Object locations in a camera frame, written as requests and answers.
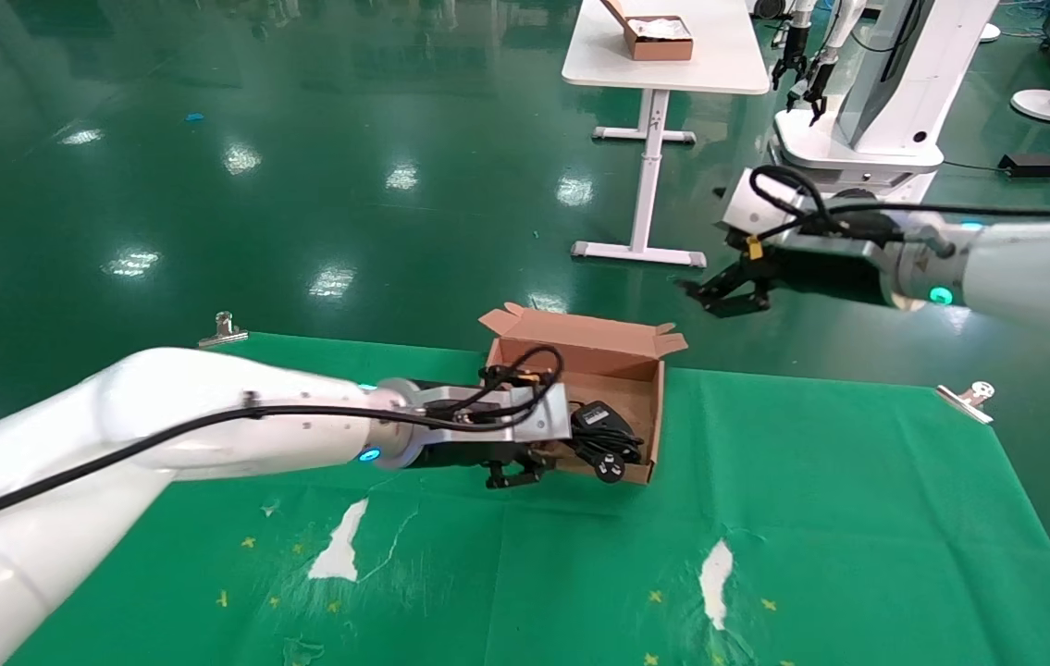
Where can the silver metal table clamp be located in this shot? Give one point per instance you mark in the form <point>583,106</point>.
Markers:
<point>969,400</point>
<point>224,330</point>

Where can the black power adapter with plug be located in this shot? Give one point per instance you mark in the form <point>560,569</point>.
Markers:
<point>597,418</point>

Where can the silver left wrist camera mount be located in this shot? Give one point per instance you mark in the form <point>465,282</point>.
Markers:
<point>538,416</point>

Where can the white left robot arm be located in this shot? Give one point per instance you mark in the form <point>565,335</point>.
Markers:
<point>164,416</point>

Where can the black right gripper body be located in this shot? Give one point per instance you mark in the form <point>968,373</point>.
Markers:
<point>839,268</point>

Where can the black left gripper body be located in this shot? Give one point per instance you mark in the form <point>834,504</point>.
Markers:
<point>460,456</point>

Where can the small cardboard box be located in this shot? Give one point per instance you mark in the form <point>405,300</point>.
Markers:
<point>594,356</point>

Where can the white wheeled robot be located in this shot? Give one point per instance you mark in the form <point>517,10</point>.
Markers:
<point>895,74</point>

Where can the black power brick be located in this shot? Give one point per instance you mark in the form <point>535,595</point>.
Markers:
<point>1030,166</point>

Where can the white standing table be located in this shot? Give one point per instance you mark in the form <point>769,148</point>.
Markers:
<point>673,55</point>

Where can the green table cloth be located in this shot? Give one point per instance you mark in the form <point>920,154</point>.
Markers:
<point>811,518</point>

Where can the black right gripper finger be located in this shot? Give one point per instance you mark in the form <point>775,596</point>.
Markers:
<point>714,283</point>
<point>747,302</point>

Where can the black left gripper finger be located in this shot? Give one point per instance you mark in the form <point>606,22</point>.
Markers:
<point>511,478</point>
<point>539,454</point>

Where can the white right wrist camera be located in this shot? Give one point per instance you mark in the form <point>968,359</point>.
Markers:
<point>751,208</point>

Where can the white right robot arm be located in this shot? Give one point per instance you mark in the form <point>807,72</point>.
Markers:
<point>1033,268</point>

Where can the open cardboard box white contents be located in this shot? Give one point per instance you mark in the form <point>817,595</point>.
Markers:
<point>659,42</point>

